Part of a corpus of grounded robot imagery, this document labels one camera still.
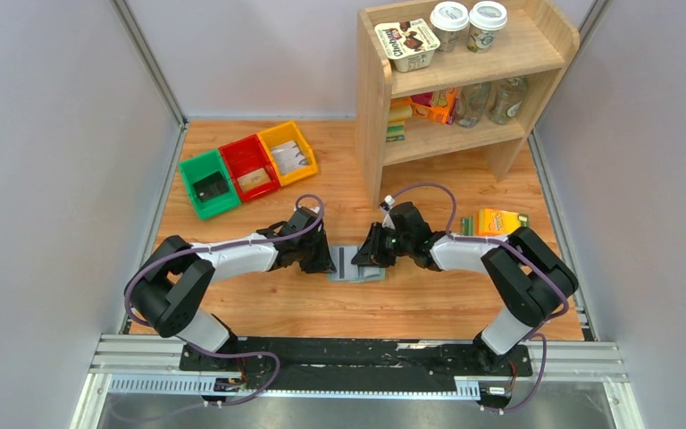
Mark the orange box on shelf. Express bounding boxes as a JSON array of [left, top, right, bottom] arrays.
[[409, 88, 459, 125]]

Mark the red plastic bin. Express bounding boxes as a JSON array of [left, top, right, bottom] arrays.
[[218, 134, 280, 203]]

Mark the right white paper cup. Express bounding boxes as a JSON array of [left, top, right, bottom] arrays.
[[467, 1, 508, 54]]

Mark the white paper cup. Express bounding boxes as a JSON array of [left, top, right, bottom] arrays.
[[430, 1, 469, 53], [467, 1, 508, 54]]

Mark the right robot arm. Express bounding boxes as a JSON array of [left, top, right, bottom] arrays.
[[351, 202, 579, 374]]

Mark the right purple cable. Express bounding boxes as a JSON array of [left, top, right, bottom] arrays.
[[381, 182, 572, 414]]

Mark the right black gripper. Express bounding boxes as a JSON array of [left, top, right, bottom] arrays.
[[350, 223, 412, 269]]

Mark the left clear glass jar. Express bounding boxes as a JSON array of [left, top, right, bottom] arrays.
[[453, 82, 491, 128]]

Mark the green card holder wallet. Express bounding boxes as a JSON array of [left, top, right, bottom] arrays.
[[327, 245, 386, 283]]

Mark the wooden shelf unit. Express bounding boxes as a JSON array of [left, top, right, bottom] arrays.
[[354, 1, 581, 206]]

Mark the Chobani yogurt tub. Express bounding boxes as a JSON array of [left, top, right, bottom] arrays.
[[374, 19, 441, 73]]

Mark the orange snack box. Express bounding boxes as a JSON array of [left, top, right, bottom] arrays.
[[460, 208, 530, 237]]

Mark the black card in green bin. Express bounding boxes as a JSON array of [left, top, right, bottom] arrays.
[[193, 171, 230, 202]]

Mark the clear glass jar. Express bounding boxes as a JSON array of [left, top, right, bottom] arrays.
[[488, 76, 529, 125], [453, 82, 491, 128]]

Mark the yellow green sponge stack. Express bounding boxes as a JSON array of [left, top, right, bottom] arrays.
[[386, 97, 413, 142]]

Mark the card in red bin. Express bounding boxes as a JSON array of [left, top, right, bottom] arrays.
[[238, 168, 271, 192]]

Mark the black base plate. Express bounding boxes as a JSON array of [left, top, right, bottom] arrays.
[[180, 337, 532, 392]]

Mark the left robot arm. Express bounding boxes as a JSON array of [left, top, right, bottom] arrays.
[[124, 206, 335, 371]]

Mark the aluminium frame rail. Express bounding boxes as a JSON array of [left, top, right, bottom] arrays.
[[71, 334, 643, 428]]

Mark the green plastic bin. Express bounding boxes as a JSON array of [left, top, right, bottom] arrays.
[[179, 150, 241, 221]]

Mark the right clear glass jar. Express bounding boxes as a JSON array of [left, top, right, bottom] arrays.
[[488, 76, 529, 125]]

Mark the yellow plastic bin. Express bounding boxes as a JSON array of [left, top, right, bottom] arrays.
[[256, 121, 320, 187]]

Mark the card in yellow bin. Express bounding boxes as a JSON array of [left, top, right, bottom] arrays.
[[271, 140, 309, 175]]

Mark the left white paper cup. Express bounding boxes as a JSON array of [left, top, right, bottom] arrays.
[[430, 1, 469, 53]]

